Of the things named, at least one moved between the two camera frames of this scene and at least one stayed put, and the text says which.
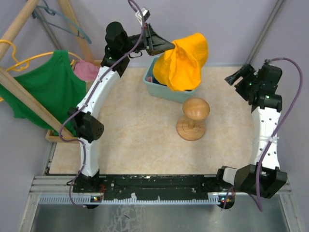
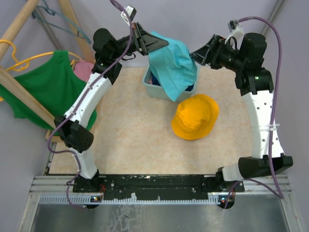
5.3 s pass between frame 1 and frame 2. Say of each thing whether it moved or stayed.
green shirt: stayed
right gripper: moved
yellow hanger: stayed
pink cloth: stayed
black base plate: stayed
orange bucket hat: moved
